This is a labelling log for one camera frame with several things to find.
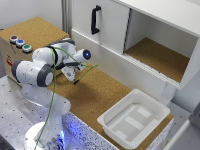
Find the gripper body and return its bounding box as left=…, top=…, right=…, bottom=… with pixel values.
left=62, top=63, right=86, bottom=83

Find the green button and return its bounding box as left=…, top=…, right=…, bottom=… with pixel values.
left=21, top=43, right=33, bottom=54

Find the blue button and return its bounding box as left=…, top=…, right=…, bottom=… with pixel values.
left=15, top=38, right=26, bottom=48

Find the white sliding door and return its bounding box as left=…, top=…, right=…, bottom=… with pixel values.
left=71, top=0, right=131, bottom=55

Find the red button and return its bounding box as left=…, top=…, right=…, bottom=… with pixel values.
left=9, top=34, right=20, bottom=45

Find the white plastic box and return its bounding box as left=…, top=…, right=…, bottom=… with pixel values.
left=96, top=88, right=172, bottom=150

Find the white cabinet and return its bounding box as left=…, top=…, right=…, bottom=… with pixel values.
left=68, top=0, right=200, bottom=108

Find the green cable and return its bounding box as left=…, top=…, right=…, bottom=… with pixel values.
left=33, top=45, right=101, bottom=150

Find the black door handle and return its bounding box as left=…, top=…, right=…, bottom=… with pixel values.
left=90, top=4, right=102, bottom=36

